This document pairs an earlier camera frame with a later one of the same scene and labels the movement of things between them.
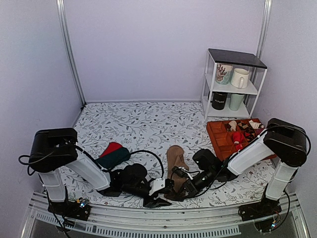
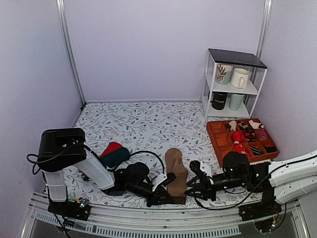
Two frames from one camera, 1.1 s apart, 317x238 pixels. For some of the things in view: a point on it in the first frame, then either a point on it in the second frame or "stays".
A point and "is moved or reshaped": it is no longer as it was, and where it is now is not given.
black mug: (218, 100) stays
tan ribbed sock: (175, 157) is moved or reshaped
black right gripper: (192, 190) -> (201, 186)
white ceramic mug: (239, 78) stays
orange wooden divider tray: (229, 136) stays
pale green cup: (236, 100) stays
